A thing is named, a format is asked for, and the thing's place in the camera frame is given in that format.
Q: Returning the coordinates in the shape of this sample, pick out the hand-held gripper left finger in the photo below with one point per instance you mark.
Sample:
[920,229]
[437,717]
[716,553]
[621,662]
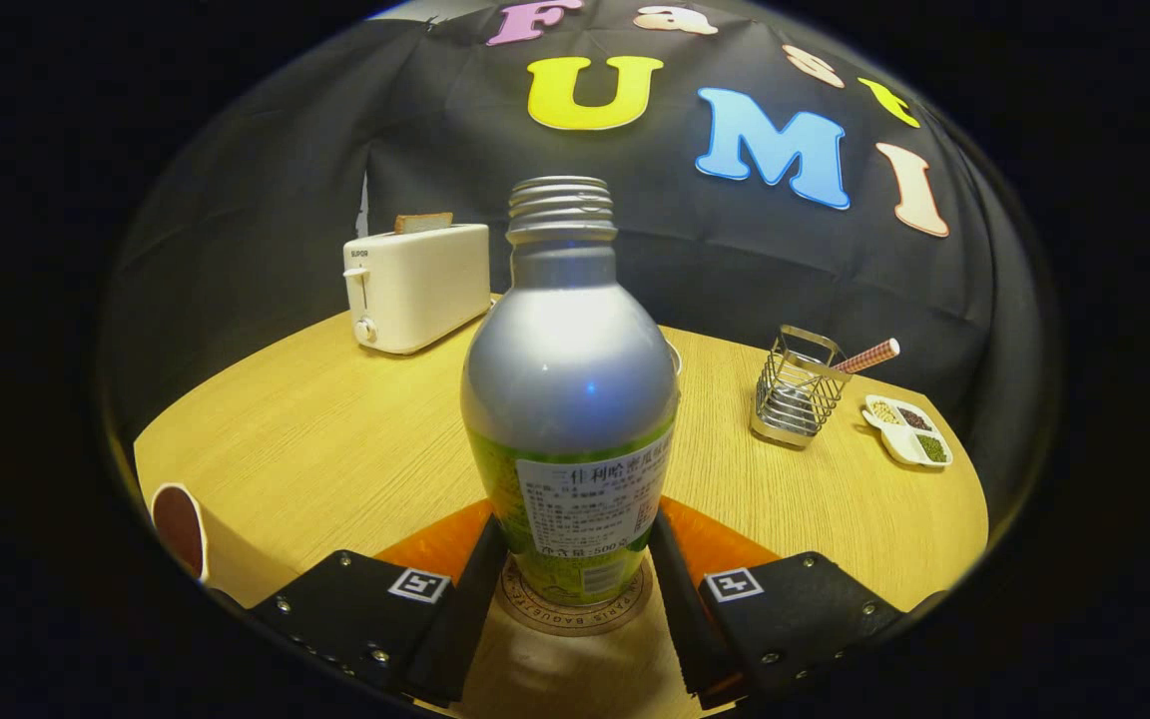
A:
[470,619]

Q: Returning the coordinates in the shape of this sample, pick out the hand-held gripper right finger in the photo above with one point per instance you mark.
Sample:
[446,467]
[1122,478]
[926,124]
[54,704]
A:
[680,619]

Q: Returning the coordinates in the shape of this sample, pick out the round brown coaster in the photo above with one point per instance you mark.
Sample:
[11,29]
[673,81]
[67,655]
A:
[575,619]

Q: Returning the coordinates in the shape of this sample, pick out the silver bottle with green label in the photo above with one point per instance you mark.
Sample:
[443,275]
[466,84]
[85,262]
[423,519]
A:
[570,379]

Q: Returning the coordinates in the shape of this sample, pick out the wooden table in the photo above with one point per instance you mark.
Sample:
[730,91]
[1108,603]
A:
[335,439]

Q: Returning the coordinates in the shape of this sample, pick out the white plate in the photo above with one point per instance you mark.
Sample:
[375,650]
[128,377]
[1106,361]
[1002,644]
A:
[677,358]

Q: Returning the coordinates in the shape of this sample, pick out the white divided dish with beans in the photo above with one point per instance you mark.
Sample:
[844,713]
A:
[909,431]

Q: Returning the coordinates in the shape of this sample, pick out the red checked straw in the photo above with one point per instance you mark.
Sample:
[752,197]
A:
[869,356]

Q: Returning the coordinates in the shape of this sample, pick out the white toaster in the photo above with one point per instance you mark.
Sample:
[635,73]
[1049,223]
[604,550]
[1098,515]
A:
[420,290]

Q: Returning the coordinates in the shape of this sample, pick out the toast slice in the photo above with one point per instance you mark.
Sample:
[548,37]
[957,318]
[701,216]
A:
[423,222]

